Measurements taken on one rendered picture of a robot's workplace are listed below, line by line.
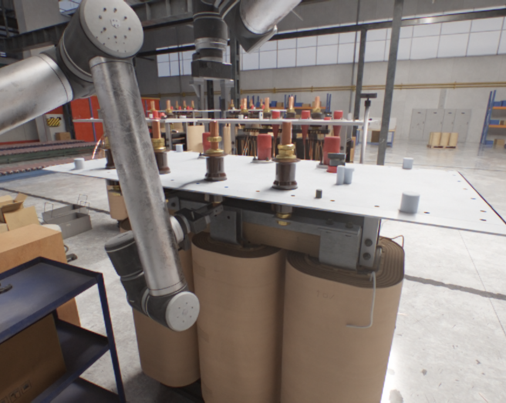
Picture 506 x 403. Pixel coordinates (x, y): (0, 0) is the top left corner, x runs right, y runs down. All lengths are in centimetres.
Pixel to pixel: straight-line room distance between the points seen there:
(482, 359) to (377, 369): 155
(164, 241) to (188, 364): 107
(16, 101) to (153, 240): 48
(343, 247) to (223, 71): 70
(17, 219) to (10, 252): 205
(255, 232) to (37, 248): 131
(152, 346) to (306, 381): 83
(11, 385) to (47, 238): 82
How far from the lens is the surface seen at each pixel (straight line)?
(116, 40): 82
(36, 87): 96
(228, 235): 114
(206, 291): 128
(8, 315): 147
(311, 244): 112
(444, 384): 240
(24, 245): 201
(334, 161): 123
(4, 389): 153
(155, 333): 167
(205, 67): 101
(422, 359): 251
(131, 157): 77
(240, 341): 134
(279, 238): 115
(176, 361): 174
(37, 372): 158
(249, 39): 89
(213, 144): 104
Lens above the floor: 159
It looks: 17 degrees down
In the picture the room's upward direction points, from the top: straight up
